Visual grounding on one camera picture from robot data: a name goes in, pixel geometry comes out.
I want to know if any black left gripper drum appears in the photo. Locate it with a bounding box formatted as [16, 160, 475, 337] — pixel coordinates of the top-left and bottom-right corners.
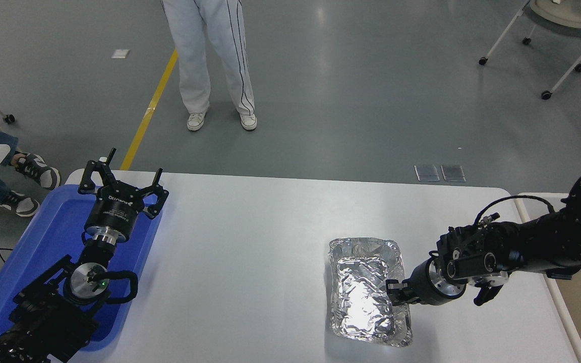
[85, 187, 146, 237]

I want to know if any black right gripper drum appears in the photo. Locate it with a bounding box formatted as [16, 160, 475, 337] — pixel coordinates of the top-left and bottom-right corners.
[407, 258, 453, 307]

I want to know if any silver foil tray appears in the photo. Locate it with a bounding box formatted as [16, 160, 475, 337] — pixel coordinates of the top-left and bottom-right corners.
[328, 237, 414, 347]

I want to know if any metal floor plate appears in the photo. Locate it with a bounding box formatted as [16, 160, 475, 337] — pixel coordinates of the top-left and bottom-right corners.
[415, 164, 441, 182]
[441, 164, 467, 183]

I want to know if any seated person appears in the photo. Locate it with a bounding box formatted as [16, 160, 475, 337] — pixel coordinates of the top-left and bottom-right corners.
[0, 117, 62, 218]

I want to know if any blue plastic tray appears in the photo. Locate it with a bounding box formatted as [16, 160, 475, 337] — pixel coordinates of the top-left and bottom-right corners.
[0, 184, 164, 352]

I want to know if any yellow floor tape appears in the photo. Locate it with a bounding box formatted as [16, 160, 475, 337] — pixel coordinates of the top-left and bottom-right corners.
[120, 49, 179, 171]

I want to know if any standing person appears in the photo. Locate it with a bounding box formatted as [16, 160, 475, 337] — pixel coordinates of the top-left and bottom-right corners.
[160, 0, 258, 132]

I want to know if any white wheeled chair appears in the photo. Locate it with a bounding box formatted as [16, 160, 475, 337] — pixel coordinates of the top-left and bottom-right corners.
[478, 0, 581, 100]

